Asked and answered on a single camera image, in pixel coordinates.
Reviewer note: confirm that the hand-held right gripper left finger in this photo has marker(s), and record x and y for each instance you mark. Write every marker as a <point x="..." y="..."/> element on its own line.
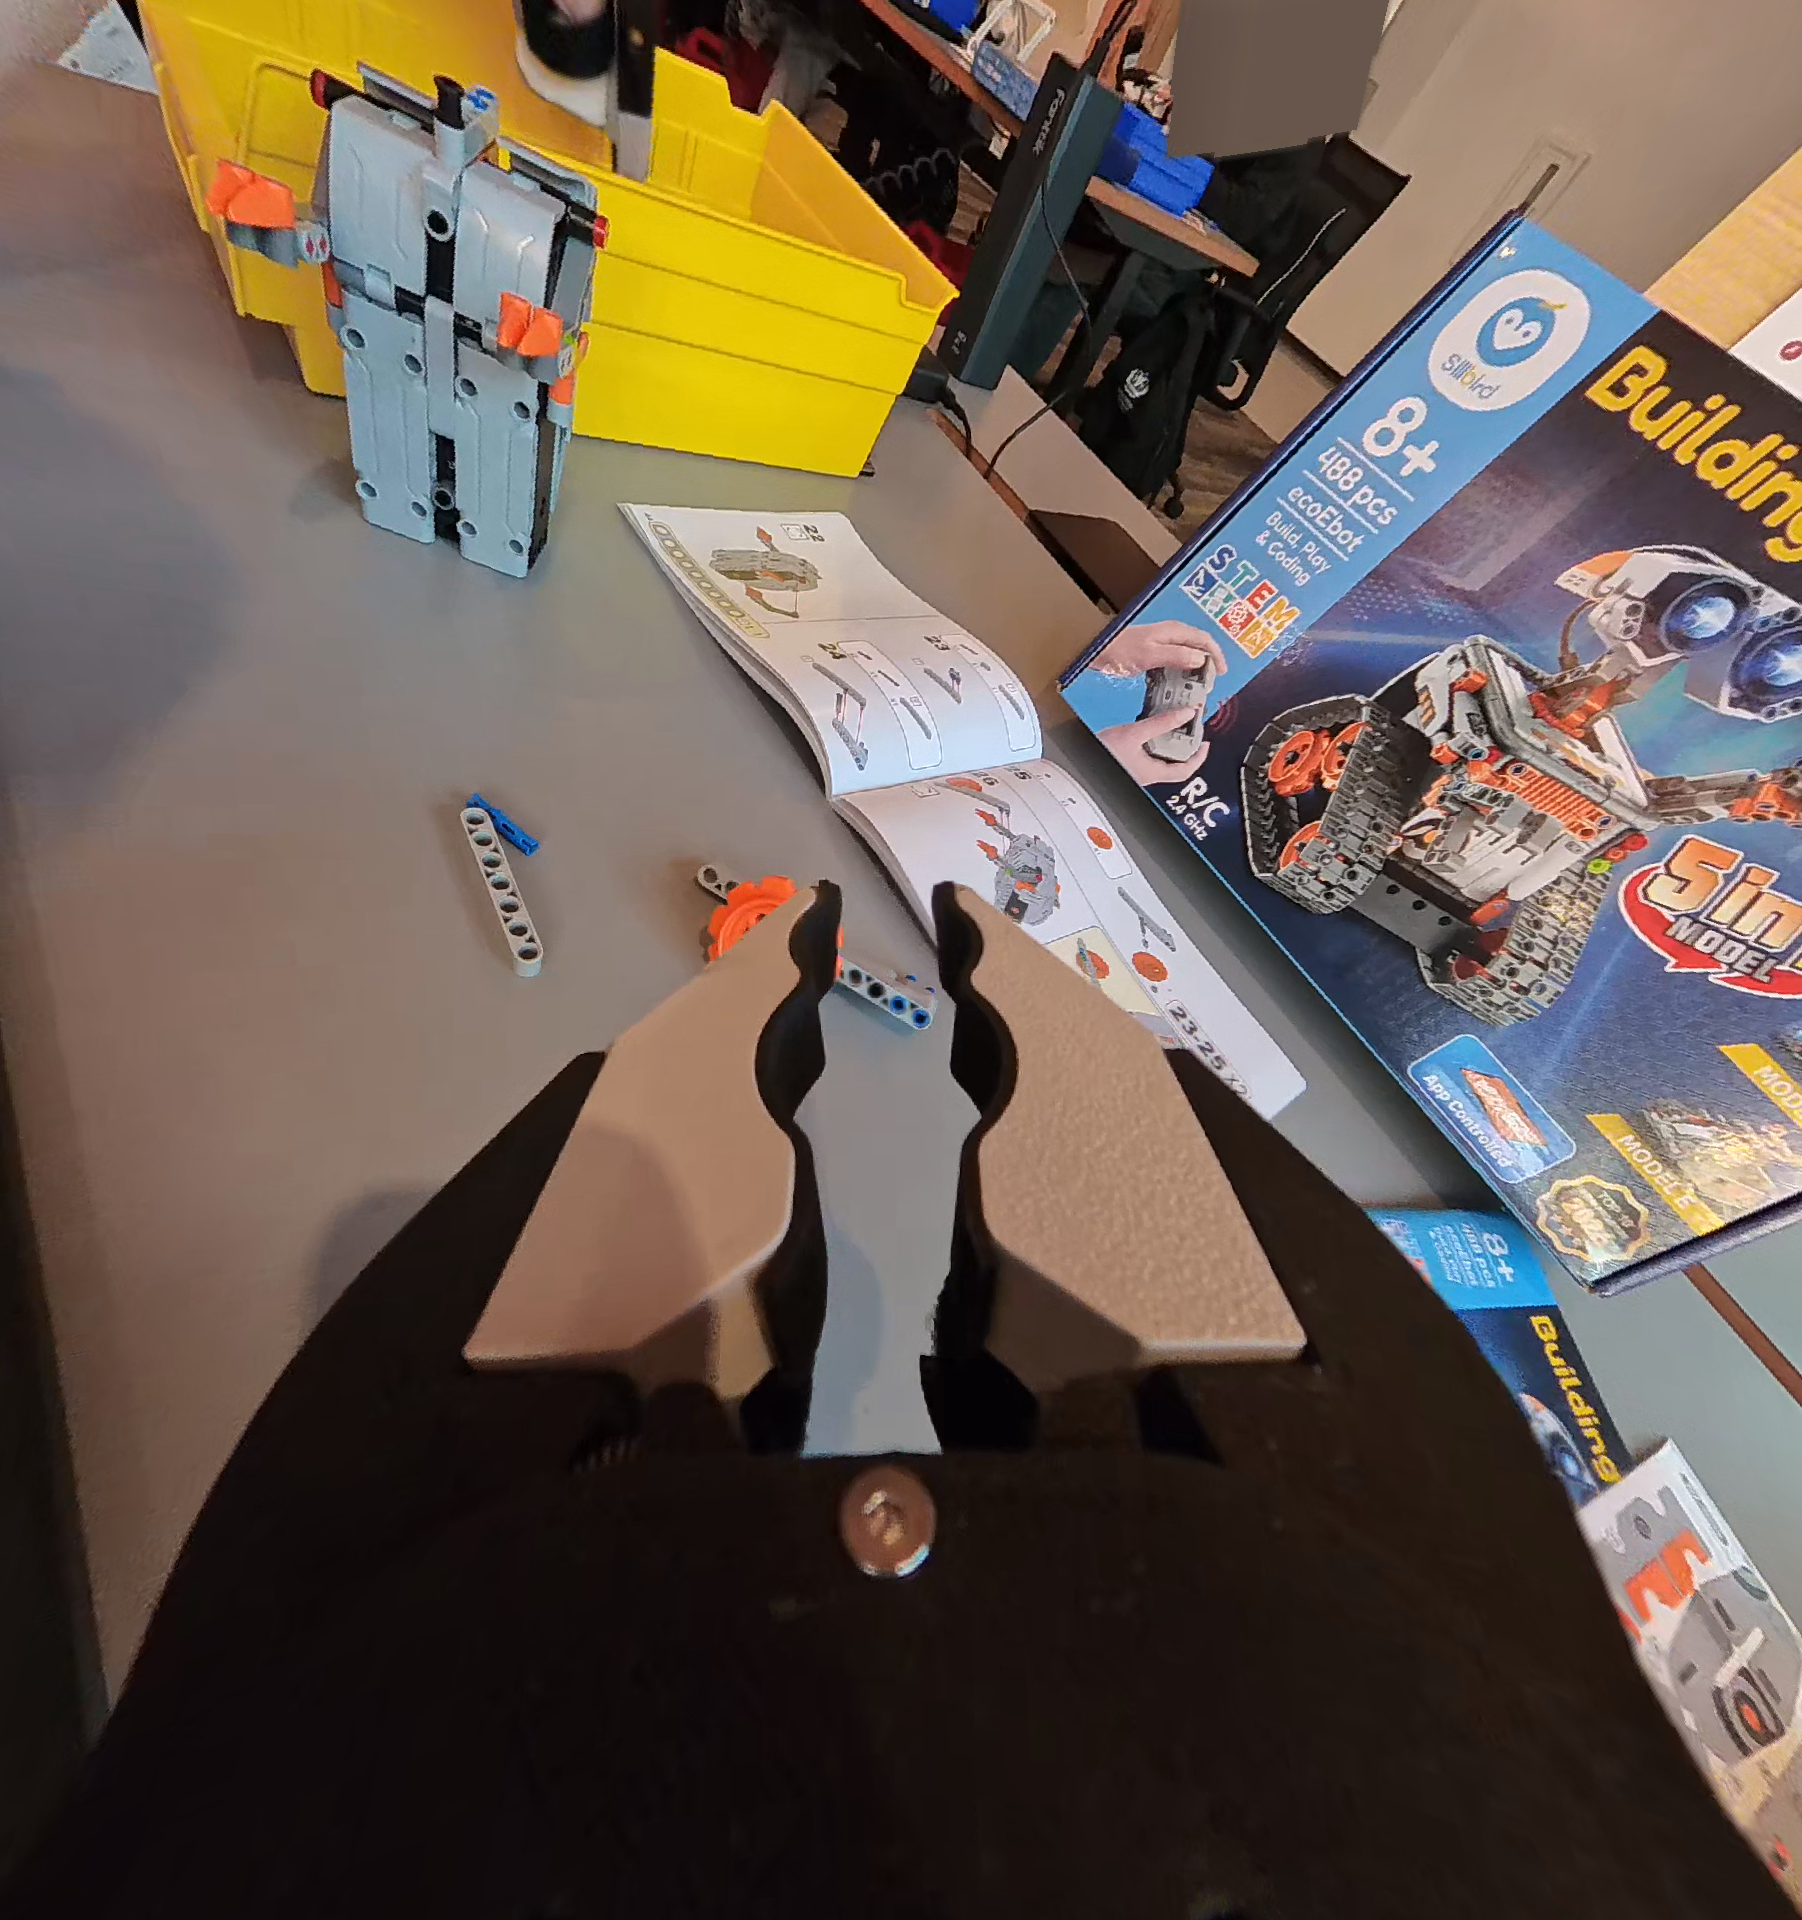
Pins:
<point x="630" y="1201"/>

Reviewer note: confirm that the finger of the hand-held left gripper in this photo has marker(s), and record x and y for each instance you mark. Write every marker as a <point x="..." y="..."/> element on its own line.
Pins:
<point x="639" y="90"/>

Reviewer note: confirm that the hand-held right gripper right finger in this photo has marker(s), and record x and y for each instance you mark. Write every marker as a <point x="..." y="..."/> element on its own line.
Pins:
<point x="1141" y="1201"/>

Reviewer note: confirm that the yellow plastic bin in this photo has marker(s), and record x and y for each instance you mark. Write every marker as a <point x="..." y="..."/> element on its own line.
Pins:
<point x="751" y="330"/>

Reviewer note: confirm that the light grey holed beam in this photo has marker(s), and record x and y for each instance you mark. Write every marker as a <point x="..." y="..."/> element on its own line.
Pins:
<point x="504" y="900"/>

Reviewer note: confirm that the grey beam assembly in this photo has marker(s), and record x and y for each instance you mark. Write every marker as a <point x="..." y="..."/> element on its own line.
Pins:
<point x="886" y="993"/>

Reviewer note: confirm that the white orange sticker sheet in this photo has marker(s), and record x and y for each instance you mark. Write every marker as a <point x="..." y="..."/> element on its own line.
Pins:
<point x="1726" y="1650"/>

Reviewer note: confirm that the blue instruction booklet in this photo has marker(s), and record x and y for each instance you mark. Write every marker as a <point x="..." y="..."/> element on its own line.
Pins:
<point x="1501" y="1320"/>

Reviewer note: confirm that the grey robot model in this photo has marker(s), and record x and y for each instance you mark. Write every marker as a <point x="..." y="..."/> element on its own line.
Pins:
<point x="420" y="404"/>

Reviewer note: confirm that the blue axle pin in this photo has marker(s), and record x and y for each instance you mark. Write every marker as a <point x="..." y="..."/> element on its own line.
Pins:
<point x="509" y="824"/>

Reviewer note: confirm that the dark grey flat device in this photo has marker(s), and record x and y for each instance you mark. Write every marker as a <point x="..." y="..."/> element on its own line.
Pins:
<point x="1037" y="210"/>

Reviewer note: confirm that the open instruction booklet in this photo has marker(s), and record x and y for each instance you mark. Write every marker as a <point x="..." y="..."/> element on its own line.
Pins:
<point x="871" y="661"/>

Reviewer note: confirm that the black backpack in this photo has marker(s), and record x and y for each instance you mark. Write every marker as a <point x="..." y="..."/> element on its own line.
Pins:
<point x="1157" y="404"/>

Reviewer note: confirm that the blue robot kit box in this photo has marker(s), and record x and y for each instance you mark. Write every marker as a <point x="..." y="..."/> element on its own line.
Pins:
<point x="1440" y="601"/>

